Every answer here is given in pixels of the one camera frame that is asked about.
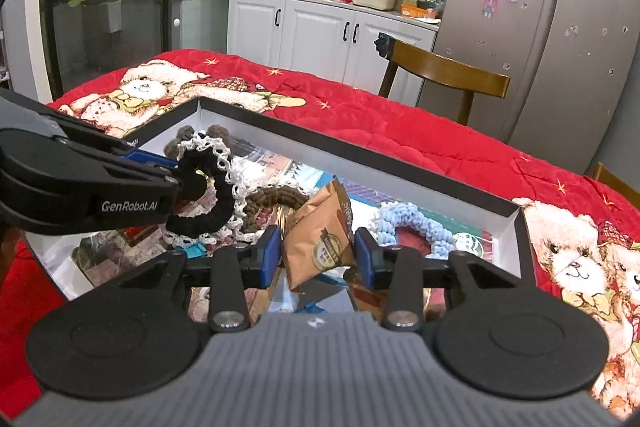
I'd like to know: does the white kitchen cabinet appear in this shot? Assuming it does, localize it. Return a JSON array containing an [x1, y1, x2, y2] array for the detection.
[[227, 0, 441, 108]]

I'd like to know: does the printed paper liner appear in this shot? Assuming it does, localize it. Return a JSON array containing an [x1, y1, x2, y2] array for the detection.
[[70, 146, 502, 324]]

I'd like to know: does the wooden chair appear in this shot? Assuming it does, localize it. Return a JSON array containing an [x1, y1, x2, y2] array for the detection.
[[377, 39, 512, 126], [592, 161, 640, 198]]

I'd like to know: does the black scrunchie white lace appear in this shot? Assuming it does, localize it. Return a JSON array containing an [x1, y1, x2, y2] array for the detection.
[[162, 134, 249, 251]]

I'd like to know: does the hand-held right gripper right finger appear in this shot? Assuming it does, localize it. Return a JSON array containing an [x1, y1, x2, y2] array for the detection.
[[353, 227, 523, 333]]

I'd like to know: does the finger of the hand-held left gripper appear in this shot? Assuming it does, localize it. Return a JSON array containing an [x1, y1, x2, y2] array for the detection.
[[167, 167, 211, 204], [122, 147, 181, 174]]

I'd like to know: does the brown crochet scrunchie white lace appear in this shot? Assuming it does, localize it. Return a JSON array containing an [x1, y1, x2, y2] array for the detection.
[[239, 184, 314, 234]]

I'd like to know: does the brown snack packet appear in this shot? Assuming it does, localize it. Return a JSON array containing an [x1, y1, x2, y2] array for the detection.
[[281, 176, 357, 292]]

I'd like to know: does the black shallow box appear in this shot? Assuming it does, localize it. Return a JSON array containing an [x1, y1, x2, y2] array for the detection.
[[22, 95, 539, 309]]

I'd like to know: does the white low cabinet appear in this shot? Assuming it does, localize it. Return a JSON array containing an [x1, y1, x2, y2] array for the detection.
[[172, 0, 230, 53]]

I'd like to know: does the blue crochet scrunchie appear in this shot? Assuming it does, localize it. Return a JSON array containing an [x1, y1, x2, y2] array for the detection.
[[372, 201, 482, 261]]

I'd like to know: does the red bear-print blanket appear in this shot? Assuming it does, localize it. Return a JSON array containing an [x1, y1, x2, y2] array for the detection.
[[0, 48, 640, 413]]

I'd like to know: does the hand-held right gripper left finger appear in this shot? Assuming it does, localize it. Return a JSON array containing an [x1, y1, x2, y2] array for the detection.
[[119, 226, 284, 334]]

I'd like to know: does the glass door with stickers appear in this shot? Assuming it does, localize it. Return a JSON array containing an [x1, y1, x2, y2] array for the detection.
[[40, 0, 261, 98]]

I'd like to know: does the silver refrigerator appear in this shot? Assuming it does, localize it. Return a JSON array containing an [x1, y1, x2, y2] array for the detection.
[[419, 0, 640, 176]]

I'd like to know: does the orange box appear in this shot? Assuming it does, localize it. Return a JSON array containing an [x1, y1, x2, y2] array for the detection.
[[399, 1, 441, 20]]

